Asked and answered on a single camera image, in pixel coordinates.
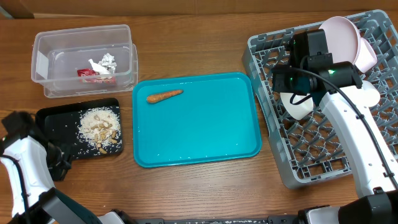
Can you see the white napkin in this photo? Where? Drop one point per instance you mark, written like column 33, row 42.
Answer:
column 98, row 68

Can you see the small white cup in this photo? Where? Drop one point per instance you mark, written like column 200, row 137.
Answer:
column 367, row 95

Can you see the pink shallow bowl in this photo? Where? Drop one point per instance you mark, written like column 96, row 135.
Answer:
column 366, row 58

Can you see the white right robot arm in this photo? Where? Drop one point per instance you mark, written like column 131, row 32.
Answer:
column 337, row 90

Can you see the teal plastic tray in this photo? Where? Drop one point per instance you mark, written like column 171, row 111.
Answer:
column 214, row 119

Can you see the red foil wrapper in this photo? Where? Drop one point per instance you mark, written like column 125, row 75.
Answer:
column 89, row 76

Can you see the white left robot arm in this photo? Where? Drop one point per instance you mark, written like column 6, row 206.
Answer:
column 34, row 163

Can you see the crumpled silver foil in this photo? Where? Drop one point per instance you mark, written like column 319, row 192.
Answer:
column 108, row 62

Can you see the clear plastic bin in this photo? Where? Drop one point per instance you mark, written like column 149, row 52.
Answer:
column 58, row 54

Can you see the cream bowl with food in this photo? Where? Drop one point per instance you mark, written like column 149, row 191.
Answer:
column 297, row 111

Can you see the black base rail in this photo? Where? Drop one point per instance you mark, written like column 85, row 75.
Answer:
column 217, row 220

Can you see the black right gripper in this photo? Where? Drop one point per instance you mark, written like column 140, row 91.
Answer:
column 279, row 85

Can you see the orange carrot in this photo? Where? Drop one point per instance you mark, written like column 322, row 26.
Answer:
column 152, row 99

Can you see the rice and peanut pile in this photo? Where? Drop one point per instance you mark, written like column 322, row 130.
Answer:
column 99, row 132

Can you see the black rectangular tray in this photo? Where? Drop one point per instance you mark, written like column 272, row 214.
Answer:
column 60, row 123

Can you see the grey dishwasher rack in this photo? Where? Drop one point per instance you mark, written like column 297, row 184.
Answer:
column 308, row 151

